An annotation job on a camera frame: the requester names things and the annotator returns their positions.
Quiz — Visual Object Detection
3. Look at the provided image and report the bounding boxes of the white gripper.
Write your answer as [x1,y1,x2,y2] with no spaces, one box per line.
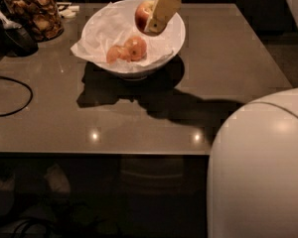
[144,0,181,34]

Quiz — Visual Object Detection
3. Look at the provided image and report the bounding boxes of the red yellow apple front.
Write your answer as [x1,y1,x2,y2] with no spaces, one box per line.
[134,0,166,36]

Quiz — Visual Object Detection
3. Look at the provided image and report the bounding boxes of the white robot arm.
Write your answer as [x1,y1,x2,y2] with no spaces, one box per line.
[182,26,298,238]

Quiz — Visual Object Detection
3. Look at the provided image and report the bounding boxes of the white ceramic bowl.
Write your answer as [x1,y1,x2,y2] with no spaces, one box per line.
[80,0,187,82]

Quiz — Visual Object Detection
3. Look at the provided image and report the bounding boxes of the red apple back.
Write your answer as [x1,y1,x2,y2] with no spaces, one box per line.
[124,36,147,61]

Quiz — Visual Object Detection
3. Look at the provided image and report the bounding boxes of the red apple left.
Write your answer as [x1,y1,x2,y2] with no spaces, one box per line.
[106,45,131,63]

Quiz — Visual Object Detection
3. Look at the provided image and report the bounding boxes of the white paper liner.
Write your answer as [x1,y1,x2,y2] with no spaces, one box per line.
[70,2,174,72]

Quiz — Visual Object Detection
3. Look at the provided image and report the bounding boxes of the small white items on table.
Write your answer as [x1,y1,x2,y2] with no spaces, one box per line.
[58,4,79,19]

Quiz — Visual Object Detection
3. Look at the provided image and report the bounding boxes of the glass jar of dried chips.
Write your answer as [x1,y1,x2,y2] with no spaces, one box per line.
[4,0,64,42]

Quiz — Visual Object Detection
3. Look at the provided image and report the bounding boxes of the black round lid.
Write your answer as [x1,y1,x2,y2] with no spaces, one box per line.
[4,28,38,57]

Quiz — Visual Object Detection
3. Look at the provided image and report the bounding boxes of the white plastic spoon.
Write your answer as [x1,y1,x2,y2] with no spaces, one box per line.
[0,11,22,30]

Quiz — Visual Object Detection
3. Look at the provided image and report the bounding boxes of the white shoe right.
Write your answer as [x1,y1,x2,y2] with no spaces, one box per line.
[44,164,71,201]

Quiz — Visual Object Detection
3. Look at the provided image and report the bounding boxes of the white shoe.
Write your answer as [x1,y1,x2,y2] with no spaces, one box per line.
[44,164,71,201]
[0,175,15,216]

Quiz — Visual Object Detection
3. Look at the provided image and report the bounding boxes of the white shoe left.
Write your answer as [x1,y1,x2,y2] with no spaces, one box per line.
[0,175,15,216]

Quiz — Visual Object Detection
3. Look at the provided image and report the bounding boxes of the black cable loop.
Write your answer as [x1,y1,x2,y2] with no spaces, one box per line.
[0,74,35,118]

